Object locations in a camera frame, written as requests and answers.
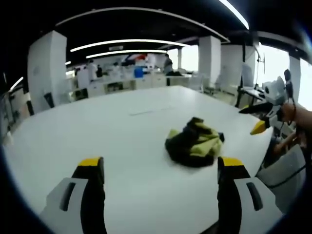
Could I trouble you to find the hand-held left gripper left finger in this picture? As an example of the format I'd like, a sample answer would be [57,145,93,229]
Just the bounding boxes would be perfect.
[39,156,108,234]

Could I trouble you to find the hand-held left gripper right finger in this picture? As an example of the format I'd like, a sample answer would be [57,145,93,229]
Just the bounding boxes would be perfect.
[216,156,284,234]

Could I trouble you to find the black and yellow-green garment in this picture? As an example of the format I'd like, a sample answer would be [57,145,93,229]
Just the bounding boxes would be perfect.
[165,117,226,168]

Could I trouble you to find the person's right hand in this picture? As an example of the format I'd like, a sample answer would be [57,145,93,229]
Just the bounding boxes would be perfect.
[280,103,296,123]

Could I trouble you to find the black-legged side desk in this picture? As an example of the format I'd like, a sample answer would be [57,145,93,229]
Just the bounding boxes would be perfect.
[235,85,267,108]

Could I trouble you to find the tall metal stand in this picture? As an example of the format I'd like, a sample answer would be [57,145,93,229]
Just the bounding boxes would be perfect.
[253,43,266,87]

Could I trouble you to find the grey chair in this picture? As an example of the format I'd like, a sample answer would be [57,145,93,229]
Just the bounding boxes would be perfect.
[255,143,308,215]

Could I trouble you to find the long ceiling light strip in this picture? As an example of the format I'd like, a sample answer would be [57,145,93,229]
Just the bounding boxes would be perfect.
[218,0,250,30]
[85,49,168,59]
[70,39,191,53]

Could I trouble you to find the row of white cabinets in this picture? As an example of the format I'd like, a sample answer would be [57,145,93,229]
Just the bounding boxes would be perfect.
[72,73,169,99]

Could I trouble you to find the black cable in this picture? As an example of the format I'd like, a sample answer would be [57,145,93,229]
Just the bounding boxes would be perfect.
[267,121,308,189]

